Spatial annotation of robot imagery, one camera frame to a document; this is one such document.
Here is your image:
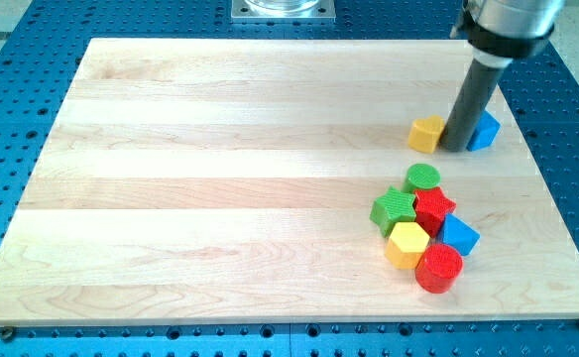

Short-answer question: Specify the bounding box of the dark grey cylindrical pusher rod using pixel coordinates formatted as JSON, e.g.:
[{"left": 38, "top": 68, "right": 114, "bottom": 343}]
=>
[{"left": 440, "top": 59, "right": 505, "bottom": 152}]

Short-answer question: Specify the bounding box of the blue cube block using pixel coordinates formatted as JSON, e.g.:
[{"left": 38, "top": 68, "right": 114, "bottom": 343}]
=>
[{"left": 466, "top": 111, "right": 501, "bottom": 151}]

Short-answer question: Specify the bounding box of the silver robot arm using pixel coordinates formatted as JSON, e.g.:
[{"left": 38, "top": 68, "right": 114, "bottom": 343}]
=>
[{"left": 440, "top": 0, "right": 565, "bottom": 152}]

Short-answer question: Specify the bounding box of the yellow heart block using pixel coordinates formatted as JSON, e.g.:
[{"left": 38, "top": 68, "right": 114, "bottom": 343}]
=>
[{"left": 407, "top": 115, "right": 445, "bottom": 154}]

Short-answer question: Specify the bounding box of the green cylinder block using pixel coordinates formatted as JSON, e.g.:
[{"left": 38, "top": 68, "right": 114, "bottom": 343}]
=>
[{"left": 402, "top": 163, "right": 441, "bottom": 193}]

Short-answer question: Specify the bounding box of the red star block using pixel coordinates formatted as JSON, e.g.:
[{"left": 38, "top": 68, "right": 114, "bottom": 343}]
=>
[{"left": 413, "top": 186, "right": 457, "bottom": 238}]

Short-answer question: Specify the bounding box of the blue triangular block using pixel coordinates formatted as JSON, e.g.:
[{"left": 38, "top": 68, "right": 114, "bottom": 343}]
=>
[{"left": 436, "top": 213, "right": 481, "bottom": 256}]

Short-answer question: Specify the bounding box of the green star block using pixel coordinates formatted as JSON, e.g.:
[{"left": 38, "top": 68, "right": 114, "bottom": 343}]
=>
[{"left": 370, "top": 186, "right": 416, "bottom": 237}]

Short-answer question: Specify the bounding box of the yellow hexagon block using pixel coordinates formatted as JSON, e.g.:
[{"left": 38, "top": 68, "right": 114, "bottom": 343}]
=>
[{"left": 385, "top": 222, "right": 430, "bottom": 269}]

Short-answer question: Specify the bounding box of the red cylinder block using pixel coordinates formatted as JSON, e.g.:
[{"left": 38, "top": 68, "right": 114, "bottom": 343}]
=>
[{"left": 414, "top": 243, "right": 464, "bottom": 294}]

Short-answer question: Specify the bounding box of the light wooden board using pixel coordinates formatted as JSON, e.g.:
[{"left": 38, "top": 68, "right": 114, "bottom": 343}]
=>
[{"left": 0, "top": 38, "right": 579, "bottom": 326}]

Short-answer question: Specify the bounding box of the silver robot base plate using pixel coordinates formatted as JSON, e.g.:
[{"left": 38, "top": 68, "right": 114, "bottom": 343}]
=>
[{"left": 230, "top": 0, "right": 336, "bottom": 23}]

